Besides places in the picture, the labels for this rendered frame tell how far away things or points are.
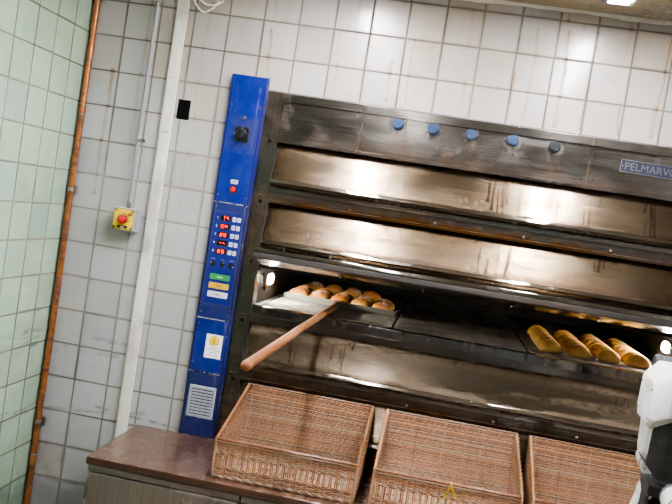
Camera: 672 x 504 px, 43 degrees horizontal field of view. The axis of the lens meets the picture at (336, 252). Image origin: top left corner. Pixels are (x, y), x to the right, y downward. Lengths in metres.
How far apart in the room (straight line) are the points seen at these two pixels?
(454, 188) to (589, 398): 1.03
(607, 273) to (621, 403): 0.54
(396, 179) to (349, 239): 0.32
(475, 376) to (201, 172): 1.46
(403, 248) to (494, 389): 0.70
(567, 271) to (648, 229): 0.36
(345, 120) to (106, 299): 1.32
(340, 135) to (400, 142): 0.26
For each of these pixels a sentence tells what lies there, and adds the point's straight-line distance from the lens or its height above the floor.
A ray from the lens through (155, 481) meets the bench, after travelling 3.35.
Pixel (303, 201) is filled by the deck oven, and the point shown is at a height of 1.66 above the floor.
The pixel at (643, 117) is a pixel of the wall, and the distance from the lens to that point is 3.67.
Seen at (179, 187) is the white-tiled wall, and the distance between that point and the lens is 3.75.
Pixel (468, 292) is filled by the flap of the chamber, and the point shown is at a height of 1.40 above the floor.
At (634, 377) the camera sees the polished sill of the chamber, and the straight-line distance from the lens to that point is 3.69.
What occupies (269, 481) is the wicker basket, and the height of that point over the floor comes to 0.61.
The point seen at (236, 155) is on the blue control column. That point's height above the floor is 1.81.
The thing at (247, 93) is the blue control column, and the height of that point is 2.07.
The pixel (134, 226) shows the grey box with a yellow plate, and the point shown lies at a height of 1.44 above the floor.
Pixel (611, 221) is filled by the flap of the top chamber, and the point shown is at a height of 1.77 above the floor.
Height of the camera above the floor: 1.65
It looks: 3 degrees down
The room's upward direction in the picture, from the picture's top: 9 degrees clockwise
